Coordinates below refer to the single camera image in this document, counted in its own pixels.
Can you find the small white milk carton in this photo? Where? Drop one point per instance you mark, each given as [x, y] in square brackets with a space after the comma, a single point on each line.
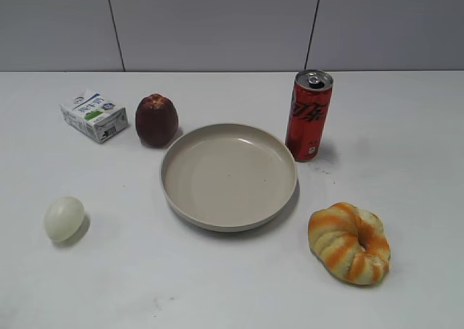
[94, 115]

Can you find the red cola can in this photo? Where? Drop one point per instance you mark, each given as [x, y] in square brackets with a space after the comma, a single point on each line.
[310, 101]

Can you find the beige round plate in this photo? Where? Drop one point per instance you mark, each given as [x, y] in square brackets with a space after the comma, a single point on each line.
[229, 177]

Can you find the white egg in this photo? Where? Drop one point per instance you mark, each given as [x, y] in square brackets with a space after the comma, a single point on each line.
[63, 218]

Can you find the dark red apple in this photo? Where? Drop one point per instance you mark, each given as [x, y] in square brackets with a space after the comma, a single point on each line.
[156, 120]

